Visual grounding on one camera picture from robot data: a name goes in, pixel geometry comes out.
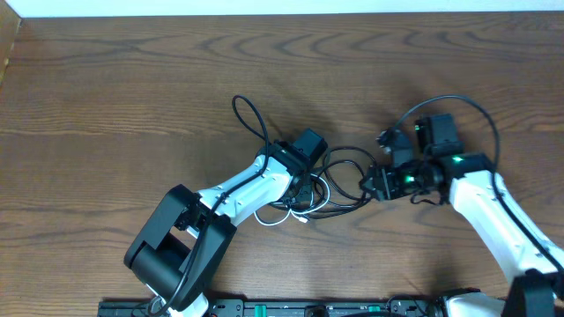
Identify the white USB cable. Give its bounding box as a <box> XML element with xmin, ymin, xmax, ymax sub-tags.
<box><xmin>254</xmin><ymin>172</ymin><xmax>331</xmax><ymax>227</ymax></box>

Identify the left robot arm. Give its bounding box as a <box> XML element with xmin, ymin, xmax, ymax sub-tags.
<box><xmin>123</xmin><ymin>129</ymin><xmax>328</xmax><ymax>316</ymax></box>

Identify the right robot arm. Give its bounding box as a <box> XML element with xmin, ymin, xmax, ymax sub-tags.
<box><xmin>360</xmin><ymin>114</ymin><xmax>563</xmax><ymax>316</ymax></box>

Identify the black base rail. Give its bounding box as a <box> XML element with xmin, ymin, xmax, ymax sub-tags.
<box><xmin>96</xmin><ymin>298</ymin><xmax>446</xmax><ymax>317</ymax></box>

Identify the right camera black cable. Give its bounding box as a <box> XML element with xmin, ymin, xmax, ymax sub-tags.
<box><xmin>390</xmin><ymin>94</ymin><xmax>564</xmax><ymax>274</ymax></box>

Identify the camera black cable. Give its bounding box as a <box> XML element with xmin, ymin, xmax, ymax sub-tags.
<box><xmin>390</xmin><ymin>94</ymin><xmax>564</xmax><ymax>274</ymax></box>
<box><xmin>147</xmin><ymin>94</ymin><xmax>277</xmax><ymax>317</ymax></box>

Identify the left camera black cable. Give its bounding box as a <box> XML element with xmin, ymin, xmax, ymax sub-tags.
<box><xmin>147</xmin><ymin>94</ymin><xmax>277</xmax><ymax>317</ymax></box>

